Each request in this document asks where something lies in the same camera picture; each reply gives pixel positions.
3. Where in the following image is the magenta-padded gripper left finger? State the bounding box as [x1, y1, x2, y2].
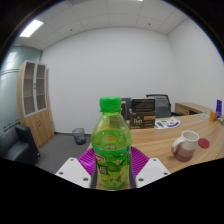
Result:
[54, 147, 99, 189]

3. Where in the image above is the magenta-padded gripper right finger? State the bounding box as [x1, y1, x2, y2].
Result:
[128, 145, 172, 190]

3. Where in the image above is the green drink bottle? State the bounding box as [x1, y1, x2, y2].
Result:
[90, 96, 133, 191]

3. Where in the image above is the grey mesh waste bin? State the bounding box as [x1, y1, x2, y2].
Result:
[71, 127, 87, 146]

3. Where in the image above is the white and maroon mug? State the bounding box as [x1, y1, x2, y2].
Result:
[170, 130, 200, 163]

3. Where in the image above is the printed white paper sheet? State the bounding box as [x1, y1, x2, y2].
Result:
[154, 118, 181, 130]

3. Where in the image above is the brown cardboard box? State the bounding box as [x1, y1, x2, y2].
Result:
[129, 109, 157, 130]

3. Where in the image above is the tall wooden shelf cabinet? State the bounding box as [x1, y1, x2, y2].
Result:
[17, 59, 55, 149]

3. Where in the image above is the flat round red coaster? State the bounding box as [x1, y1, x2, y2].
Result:
[197, 137, 211, 150]

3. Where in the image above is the black leather sofa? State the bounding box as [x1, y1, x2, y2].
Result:
[0, 124, 41, 166]

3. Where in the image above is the tall dark brown box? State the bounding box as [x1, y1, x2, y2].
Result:
[120, 99, 132, 122]

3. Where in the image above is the black mesh office chair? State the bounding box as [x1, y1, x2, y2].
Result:
[145, 93, 183, 118]

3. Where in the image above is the flat dark brown box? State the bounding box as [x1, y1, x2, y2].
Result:
[131, 97, 156, 114]

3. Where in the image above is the low wooden side cabinet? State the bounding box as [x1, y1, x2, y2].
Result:
[174, 101, 214, 116]

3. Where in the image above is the purple standing sign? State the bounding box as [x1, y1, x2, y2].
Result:
[215, 99, 223, 118]

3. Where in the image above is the rectangular ceiling light panel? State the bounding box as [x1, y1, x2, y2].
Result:
[19, 19, 44, 38]

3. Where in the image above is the white sheet with ring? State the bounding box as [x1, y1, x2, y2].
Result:
[196, 113, 211, 120]

